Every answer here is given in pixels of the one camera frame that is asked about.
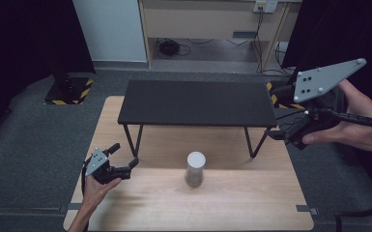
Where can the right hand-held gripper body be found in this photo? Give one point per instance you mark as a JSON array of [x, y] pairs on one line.
[[322, 79]]

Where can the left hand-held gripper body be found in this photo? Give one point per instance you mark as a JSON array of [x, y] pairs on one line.
[[97, 161]]

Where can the white lidded cylindrical container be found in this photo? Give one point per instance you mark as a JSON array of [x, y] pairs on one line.
[[195, 169]]

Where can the person's left hand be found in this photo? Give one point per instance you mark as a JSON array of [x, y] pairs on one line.
[[95, 190]]

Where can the person's right hand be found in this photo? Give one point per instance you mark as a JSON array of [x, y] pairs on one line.
[[360, 135]]

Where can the black stand base striped edge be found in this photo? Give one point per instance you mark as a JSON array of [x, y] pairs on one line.
[[281, 104], [66, 92]]

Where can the black curtain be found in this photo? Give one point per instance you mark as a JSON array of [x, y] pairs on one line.
[[335, 29], [19, 48]]

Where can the grey table edge clamp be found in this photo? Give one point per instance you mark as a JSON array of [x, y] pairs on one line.
[[71, 207], [306, 209]]

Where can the black low shelf table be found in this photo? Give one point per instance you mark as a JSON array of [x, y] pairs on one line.
[[196, 101]]

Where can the light wooden desk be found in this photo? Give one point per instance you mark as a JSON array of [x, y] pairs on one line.
[[206, 22]]

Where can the white panel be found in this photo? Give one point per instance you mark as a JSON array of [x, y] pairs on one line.
[[112, 29]]

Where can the grey metal bracket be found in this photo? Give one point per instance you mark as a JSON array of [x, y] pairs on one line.
[[244, 34]]

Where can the white wall socket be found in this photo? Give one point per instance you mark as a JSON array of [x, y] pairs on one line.
[[265, 5]]

